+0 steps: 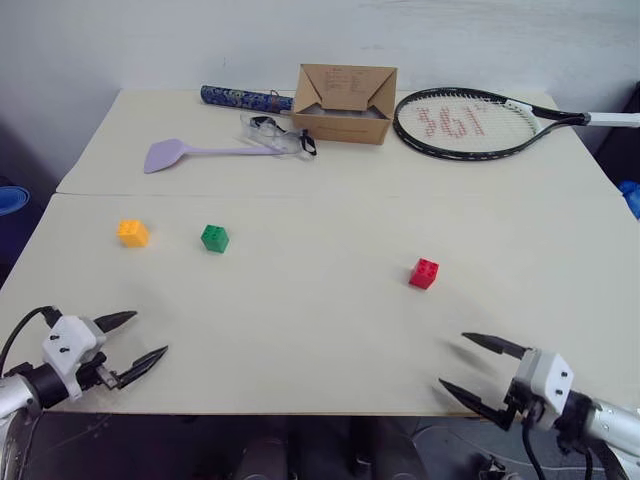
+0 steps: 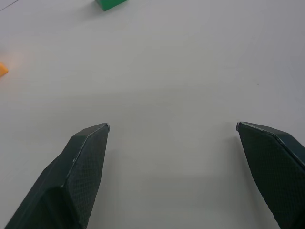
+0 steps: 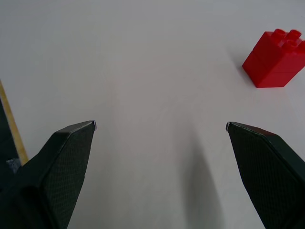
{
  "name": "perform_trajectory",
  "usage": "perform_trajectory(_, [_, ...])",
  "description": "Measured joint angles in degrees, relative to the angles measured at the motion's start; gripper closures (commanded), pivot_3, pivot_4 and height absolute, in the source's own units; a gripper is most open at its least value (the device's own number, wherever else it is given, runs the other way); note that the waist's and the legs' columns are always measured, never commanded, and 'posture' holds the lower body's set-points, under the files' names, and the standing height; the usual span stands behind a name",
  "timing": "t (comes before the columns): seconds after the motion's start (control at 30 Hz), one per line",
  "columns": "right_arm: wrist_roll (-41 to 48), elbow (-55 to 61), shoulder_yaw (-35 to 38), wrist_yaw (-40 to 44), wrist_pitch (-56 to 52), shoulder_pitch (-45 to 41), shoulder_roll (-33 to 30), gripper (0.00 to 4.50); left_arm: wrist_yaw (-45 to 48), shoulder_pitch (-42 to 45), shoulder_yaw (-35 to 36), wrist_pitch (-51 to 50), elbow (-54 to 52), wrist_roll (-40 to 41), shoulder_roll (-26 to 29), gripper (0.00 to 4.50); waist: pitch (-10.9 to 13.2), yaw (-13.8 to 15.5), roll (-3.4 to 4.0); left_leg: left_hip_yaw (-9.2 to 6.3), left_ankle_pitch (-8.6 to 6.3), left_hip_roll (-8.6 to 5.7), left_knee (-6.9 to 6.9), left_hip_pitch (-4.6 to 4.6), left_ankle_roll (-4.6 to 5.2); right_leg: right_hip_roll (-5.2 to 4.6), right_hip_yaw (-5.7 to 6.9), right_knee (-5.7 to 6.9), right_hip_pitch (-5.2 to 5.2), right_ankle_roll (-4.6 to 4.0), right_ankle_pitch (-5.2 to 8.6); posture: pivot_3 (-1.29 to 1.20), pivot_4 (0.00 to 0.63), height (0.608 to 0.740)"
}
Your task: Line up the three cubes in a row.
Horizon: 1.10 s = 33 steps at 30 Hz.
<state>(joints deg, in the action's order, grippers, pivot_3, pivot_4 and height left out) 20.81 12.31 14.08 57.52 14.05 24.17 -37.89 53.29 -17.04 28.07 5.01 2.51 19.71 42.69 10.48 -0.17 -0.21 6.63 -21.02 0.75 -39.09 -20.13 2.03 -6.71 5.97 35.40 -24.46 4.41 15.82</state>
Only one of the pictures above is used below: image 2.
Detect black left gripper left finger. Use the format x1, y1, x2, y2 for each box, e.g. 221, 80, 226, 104
4, 123, 110, 229

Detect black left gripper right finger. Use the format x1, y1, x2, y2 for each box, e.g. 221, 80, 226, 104
236, 121, 305, 229

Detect green block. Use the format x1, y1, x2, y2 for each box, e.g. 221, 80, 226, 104
95, 0, 130, 11

